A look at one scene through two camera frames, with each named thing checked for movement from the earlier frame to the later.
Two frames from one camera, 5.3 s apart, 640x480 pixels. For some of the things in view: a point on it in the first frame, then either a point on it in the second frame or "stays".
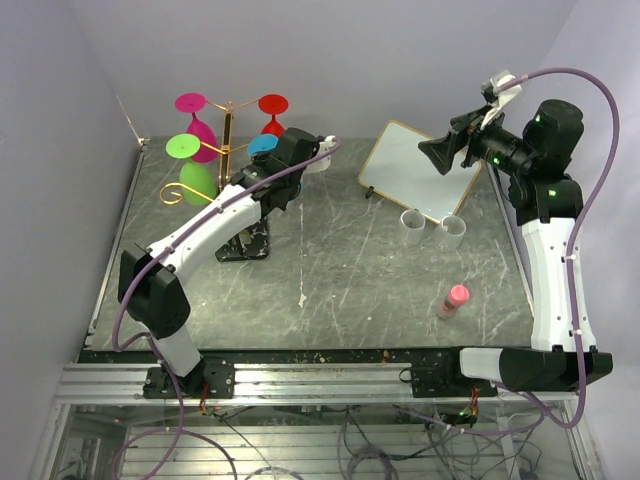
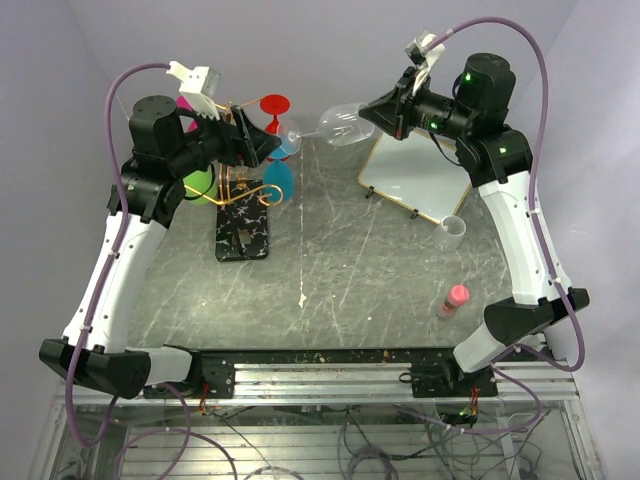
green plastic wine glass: (197, 175) stays
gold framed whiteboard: (398, 167) stays
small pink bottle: (457, 297) stays
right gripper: (442, 149) -> (393, 112)
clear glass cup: (411, 227) -> (342, 124)
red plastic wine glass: (273, 104) stays
